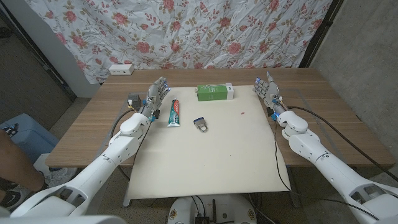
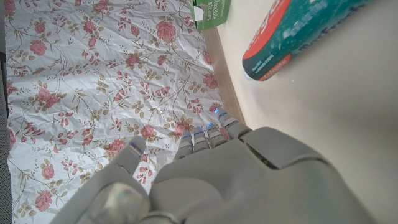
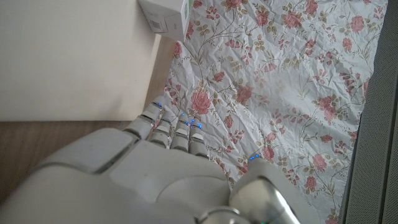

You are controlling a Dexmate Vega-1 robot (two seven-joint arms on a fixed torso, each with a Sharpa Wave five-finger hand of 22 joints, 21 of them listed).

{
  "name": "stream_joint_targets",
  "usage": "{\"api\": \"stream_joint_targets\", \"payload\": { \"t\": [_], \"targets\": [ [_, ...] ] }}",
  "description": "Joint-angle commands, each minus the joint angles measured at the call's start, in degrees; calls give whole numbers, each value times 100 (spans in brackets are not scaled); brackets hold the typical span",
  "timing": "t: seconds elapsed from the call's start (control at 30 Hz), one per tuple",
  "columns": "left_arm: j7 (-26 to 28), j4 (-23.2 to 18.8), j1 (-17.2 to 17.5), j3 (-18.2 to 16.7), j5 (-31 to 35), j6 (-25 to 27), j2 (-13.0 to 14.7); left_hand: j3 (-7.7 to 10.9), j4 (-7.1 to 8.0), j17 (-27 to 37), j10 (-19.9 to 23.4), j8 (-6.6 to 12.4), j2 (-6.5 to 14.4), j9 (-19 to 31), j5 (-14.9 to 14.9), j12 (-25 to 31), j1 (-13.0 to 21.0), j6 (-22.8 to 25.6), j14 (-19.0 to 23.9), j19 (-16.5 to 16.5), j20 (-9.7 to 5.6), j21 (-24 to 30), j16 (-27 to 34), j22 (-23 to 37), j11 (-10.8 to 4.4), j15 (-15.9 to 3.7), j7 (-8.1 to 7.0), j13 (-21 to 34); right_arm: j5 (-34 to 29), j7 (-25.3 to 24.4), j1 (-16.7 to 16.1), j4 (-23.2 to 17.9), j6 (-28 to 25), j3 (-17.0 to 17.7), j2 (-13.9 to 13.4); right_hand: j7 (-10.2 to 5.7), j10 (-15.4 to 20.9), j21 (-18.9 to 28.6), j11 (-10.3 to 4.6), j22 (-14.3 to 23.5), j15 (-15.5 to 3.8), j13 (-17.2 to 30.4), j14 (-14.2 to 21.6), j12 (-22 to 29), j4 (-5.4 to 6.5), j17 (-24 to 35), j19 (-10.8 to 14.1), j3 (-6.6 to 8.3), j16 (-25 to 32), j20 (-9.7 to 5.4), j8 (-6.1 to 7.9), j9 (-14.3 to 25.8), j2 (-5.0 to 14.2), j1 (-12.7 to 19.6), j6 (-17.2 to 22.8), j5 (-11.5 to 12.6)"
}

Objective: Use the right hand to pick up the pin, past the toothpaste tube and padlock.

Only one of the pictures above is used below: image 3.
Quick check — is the cream table mat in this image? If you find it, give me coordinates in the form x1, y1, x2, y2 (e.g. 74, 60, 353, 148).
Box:
0, 0, 162, 122

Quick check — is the green and white carton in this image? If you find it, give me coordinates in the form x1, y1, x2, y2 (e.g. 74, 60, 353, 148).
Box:
137, 0, 194, 43

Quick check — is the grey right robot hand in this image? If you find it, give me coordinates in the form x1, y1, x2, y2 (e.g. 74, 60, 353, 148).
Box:
0, 95, 321, 224

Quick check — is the floral backdrop cloth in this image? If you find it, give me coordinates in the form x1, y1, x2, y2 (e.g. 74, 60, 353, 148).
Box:
160, 0, 389, 224

